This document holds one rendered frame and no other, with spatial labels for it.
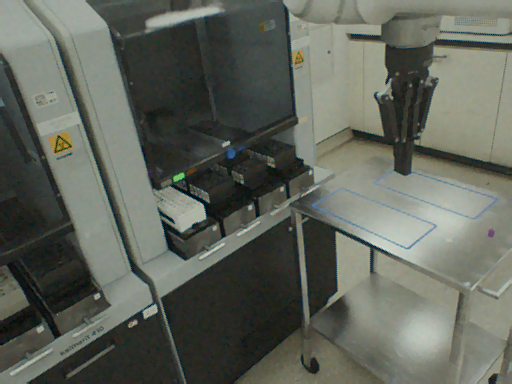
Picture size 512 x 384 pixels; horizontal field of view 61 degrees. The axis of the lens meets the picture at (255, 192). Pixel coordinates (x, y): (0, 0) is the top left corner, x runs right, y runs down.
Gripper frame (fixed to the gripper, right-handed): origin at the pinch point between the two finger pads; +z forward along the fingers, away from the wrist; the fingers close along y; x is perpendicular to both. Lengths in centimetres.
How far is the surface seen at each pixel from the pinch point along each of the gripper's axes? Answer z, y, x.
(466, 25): 24, 193, 138
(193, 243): 41, -28, 57
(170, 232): 39, -32, 64
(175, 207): 33, -28, 68
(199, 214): 35, -22, 62
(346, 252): 119, 68, 103
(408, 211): 37, 30, 25
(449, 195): 37, 45, 24
